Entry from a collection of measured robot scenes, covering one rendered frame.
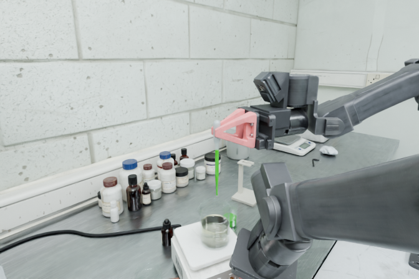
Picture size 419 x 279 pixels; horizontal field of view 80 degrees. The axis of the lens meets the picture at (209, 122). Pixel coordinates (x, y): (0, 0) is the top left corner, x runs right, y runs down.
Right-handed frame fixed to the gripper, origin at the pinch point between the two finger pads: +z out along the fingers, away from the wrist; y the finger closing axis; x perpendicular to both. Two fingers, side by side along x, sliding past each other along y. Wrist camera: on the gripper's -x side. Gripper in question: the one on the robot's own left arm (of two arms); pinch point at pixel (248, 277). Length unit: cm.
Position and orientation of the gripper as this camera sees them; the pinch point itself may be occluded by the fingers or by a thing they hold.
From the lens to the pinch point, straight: 54.5
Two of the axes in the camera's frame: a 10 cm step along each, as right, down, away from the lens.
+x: -3.6, 5.6, -7.4
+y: -9.1, -3.8, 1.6
